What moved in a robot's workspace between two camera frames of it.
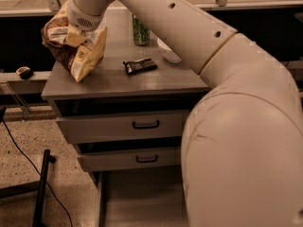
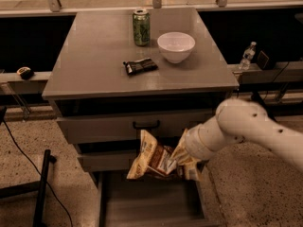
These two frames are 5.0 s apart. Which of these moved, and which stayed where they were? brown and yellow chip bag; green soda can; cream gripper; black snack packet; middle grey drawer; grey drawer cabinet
Moved: brown and yellow chip bag; cream gripper
Stayed: grey drawer cabinet; middle grey drawer; green soda can; black snack packet
